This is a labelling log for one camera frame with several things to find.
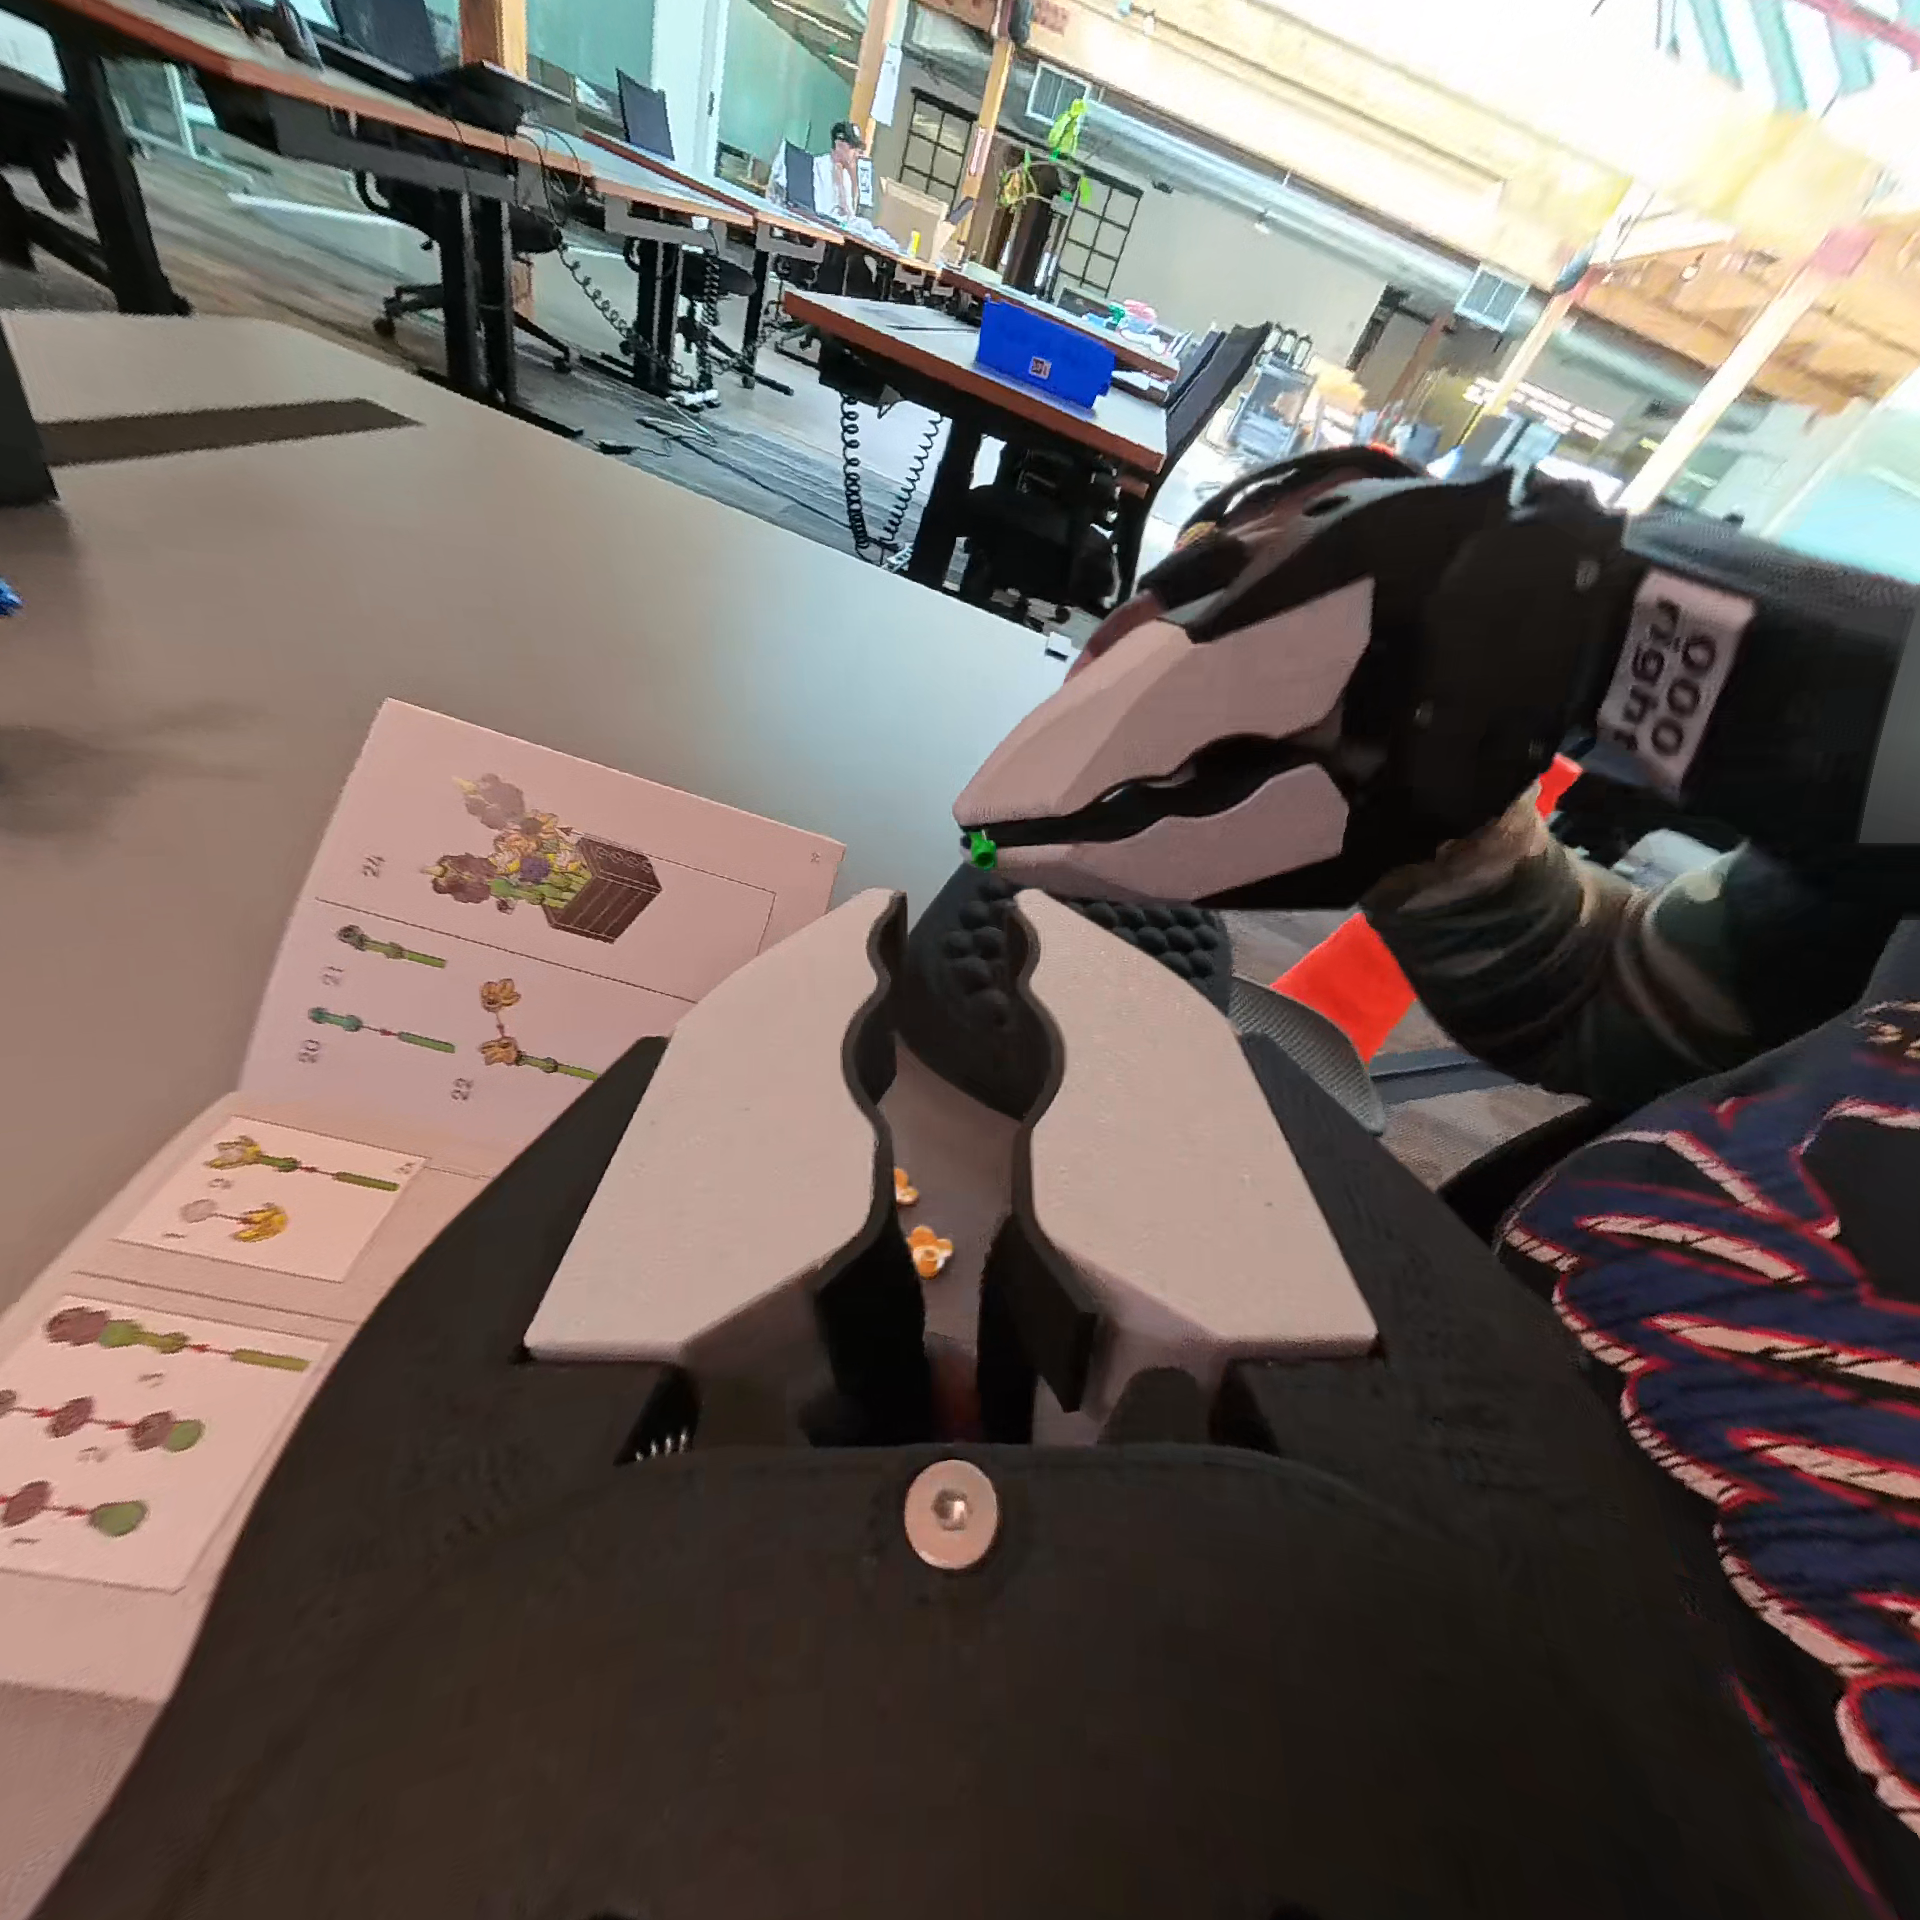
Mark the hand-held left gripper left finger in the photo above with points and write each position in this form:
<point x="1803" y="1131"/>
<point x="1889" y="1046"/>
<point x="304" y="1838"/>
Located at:
<point x="707" y="1202"/>

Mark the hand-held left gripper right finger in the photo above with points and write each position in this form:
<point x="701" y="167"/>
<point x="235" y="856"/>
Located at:
<point x="1206" y="1202"/>

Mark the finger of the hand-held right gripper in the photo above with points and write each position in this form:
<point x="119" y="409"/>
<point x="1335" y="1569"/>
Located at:
<point x="1219" y="842"/>
<point x="1193" y="707"/>

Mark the person's right forearm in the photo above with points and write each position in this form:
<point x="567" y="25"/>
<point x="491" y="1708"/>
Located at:
<point x="1619" y="963"/>

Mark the lego instruction booklet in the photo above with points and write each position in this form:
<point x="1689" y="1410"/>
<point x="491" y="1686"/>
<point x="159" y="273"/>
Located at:
<point x="396" y="1019"/>

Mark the grey mesh office chair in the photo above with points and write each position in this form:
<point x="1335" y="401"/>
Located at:
<point x="1307" y="1066"/>

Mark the black honeycomb cushion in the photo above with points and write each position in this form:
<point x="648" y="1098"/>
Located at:
<point x="1024" y="963"/>

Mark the blue bins on far desk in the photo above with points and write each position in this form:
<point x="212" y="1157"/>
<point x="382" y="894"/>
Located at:
<point x="1042" y="357"/>

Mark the person's dark printed sweatshirt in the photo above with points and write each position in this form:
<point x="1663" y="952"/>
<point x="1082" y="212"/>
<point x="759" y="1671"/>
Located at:
<point x="1742" y="1410"/>

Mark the long wooden desk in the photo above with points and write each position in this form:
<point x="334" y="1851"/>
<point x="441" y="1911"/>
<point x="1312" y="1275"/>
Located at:
<point x="602" y="212"/>

